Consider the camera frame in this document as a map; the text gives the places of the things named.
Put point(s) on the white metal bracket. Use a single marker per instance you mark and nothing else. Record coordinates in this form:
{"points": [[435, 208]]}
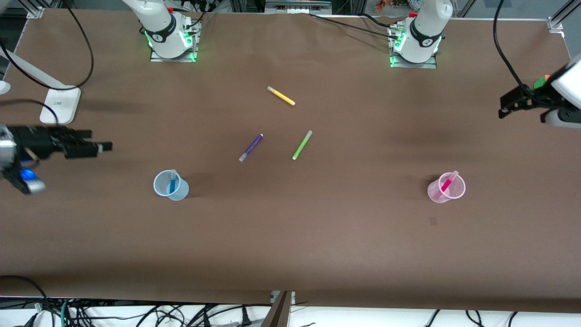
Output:
{"points": [[292, 295]]}

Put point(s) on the purple marker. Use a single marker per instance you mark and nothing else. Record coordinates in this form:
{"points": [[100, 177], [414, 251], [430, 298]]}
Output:
{"points": [[251, 147]]}

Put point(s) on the blue marker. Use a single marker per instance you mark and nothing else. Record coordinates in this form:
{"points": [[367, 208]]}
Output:
{"points": [[172, 186]]}

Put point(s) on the silver aluminium frame post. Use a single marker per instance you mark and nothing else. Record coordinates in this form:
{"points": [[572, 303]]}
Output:
{"points": [[560, 18], [35, 8]]}

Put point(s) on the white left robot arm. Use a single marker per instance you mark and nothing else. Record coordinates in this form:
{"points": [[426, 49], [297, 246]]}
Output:
{"points": [[426, 27]]}

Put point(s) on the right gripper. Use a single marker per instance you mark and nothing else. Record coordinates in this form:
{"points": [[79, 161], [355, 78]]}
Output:
{"points": [[32, 139]]}

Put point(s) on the brown support post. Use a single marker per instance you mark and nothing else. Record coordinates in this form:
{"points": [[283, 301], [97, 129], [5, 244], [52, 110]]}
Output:
{"points": [[278, 313]]}

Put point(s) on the black power plug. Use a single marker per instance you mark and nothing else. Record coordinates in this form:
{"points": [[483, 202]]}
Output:
{"points": [[246, 318]]}

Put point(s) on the pink marker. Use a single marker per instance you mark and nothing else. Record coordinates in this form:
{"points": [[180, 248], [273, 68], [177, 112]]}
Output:
{"points": [[447, 184]]}

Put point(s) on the pink plastic cup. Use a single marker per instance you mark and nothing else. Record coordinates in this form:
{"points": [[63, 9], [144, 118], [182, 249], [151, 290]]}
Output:
{"points": [[458, 193]]}

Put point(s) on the grey metal device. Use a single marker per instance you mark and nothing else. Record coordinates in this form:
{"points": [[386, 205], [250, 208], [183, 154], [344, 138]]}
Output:
{"points": [[297, 5]]}

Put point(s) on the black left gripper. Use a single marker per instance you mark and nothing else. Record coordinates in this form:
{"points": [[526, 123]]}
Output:
{"points": [[532, 98]]}

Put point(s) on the orange decoration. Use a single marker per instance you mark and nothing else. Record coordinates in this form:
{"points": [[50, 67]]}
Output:
{"points": [[381, 5]]}

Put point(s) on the green marker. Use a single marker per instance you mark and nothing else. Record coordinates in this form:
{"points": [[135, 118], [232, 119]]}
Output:
{"points": [[302, 145]]}

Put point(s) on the blue plastic cup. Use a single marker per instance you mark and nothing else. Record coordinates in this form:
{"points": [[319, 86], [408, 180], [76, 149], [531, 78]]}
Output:
{"points": [[179, 193]]}

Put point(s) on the white desk lamp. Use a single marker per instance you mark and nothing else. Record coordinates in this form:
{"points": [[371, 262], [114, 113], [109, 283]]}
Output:
{"points": [[59, 106]]}

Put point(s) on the yellow marker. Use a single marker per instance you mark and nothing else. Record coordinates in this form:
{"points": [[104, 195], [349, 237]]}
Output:
{"points": [[282, 96]]}

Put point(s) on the multicolour puzzle cube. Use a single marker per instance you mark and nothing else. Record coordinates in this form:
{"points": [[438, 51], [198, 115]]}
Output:
{"points": [[540, 83]]}

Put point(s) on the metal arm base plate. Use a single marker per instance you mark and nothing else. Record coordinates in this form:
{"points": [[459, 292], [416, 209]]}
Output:
{"points": [[429, 65], [156, 58]]}

